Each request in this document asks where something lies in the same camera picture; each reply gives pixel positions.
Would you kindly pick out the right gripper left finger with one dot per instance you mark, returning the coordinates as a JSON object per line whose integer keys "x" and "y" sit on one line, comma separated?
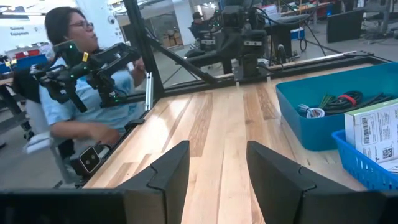
{"x": 161, "y": 193}

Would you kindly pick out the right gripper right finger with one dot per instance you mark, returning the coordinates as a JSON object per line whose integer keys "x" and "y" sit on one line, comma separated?
{"x": 280, "y": 193}

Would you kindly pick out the white box with green edge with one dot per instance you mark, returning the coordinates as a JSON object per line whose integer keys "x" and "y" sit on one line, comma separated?
{"x": 373, "y": 130}

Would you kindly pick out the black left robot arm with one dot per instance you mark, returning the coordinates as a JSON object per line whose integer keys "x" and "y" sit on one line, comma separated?
{"x": 248, "y": 37}

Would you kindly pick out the large teal plastic bin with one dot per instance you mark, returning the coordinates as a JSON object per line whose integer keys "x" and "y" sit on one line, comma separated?
{"x": 311, "y": 130}

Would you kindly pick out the blue storage bin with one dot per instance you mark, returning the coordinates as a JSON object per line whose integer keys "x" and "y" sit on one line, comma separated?
{"x": 29, "y": 62}

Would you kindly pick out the red storage bin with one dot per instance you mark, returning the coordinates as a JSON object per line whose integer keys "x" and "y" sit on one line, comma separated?
{"x": 28, "y": 53}

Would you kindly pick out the person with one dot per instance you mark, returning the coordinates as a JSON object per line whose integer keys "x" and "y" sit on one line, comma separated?
{"x": 77, "y": 112}
{"x": 197, "y": 23}

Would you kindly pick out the cardboard boxes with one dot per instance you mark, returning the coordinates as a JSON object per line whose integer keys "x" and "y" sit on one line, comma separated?
{"x": 174, "y": 39}

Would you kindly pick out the person's hand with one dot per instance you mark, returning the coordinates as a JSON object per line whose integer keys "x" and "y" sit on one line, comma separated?
{"x": 104, "y": 135}
{"x": 140, "y": 70}

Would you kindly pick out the small blue plastic basket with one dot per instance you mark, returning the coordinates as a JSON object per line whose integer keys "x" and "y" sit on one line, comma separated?
{"x": 357, "y": 168}

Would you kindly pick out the blue box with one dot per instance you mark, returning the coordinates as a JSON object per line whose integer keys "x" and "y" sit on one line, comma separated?
{"x": 298, "y": 33}

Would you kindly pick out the black computer monitor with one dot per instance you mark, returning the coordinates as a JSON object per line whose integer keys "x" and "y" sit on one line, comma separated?
{"x": 345, "y": 26}

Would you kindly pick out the black chair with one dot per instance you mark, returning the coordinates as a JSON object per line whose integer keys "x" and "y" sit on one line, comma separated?
{"x": 25, "y": 87}

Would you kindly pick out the white equipment sign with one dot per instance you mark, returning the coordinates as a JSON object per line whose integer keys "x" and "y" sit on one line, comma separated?
{"x": 21, "y": 34}

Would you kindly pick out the black aluminium table frame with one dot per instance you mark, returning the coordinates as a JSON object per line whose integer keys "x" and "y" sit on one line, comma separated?
{"x": 199, "y": 85}

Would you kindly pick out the silver metal bracket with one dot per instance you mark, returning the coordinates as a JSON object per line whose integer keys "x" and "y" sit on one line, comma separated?
{"x": 149, "y": 90}

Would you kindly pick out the black table-level camera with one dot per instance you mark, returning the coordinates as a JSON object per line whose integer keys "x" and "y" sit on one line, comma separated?
{"x": 90, "y": 159}

